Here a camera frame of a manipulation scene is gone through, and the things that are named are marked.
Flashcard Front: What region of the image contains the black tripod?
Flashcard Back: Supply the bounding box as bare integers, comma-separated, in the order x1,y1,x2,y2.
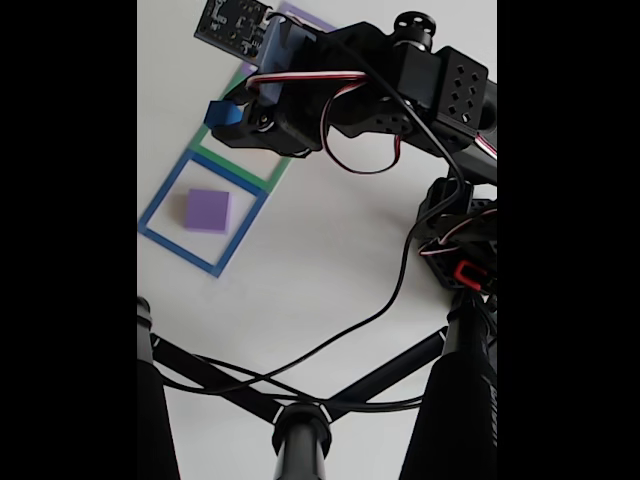
137,294,498,480

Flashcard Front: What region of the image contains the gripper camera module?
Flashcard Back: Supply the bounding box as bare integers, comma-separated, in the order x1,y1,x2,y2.
193,0,307,105

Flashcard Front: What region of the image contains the small blue block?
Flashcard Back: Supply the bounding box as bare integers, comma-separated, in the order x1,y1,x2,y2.
205,99,242,129

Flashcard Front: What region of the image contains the red clamp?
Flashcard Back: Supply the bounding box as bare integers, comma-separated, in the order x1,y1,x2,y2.
453,260,489,292

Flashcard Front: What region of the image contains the red white black servo cable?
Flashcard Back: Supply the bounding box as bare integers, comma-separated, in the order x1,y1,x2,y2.
244,69,498,175

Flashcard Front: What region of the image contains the green square frame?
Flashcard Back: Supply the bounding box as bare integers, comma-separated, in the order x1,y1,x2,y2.
189,72,292,195

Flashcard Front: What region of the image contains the blue square frame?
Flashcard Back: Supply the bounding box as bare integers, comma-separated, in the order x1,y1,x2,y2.
138,148,269,279

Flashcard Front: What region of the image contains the large purple block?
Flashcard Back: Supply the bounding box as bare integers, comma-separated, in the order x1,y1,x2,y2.
184,188,232,233

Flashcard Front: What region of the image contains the purple square frame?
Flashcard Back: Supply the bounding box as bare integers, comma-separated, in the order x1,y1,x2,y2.
239,1,337,77

